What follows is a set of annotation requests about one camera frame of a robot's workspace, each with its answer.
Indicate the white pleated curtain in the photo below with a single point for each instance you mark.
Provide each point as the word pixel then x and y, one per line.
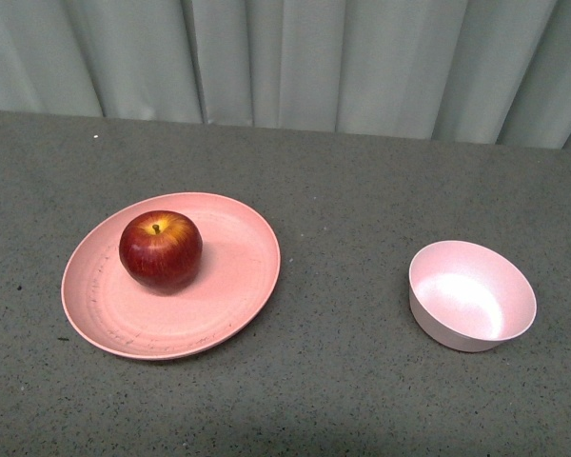
pixel 488 72

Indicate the pink round plate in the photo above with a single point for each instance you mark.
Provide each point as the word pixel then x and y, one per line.
pixel 239 270

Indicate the light pink bowl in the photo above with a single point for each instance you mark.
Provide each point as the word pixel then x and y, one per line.
pixel 468 297

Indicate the red apple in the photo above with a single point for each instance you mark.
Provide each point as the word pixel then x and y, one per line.
pixel 161 249

